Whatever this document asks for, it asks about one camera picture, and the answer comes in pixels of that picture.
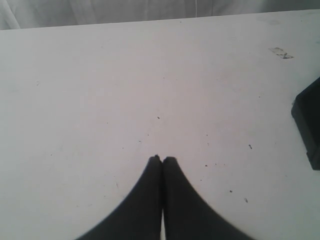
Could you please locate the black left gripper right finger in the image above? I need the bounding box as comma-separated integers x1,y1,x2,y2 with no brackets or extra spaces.
162,157,247,240

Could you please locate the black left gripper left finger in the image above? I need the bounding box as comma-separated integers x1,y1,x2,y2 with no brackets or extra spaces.
79,155,162,240

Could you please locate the black metal shelf rack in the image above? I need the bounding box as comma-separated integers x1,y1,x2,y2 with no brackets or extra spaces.
291,79,320,171

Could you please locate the white backdrop curtain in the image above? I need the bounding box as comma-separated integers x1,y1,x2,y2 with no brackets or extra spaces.
0,0,320,30

